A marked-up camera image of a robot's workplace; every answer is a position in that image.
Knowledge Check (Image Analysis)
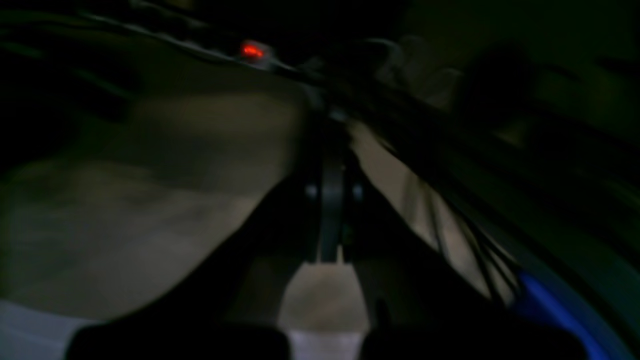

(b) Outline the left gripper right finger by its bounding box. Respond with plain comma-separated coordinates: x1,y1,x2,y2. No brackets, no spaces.
345,155,588,360

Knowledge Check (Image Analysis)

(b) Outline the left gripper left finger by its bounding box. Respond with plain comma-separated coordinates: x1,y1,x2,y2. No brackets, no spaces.
65,150,346,360

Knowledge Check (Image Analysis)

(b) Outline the green table cloth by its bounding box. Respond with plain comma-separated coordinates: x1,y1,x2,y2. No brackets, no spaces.
0,35,521,360

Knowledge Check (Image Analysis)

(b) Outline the white power strip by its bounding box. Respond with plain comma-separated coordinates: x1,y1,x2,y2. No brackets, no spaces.
125,0,313,74

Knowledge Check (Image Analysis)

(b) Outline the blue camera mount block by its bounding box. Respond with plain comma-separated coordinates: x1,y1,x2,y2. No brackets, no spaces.
511,271,635,360

